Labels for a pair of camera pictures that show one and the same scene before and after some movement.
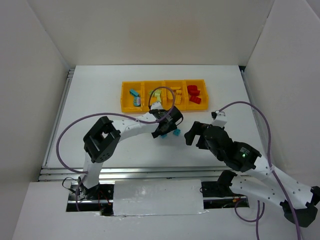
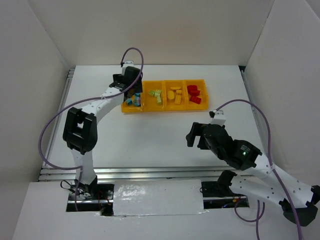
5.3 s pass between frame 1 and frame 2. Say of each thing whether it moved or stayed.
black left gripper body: moved
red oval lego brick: stayed
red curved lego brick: stayed
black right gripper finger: stayed
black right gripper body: stayed
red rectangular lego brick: stayed
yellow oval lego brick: stayed
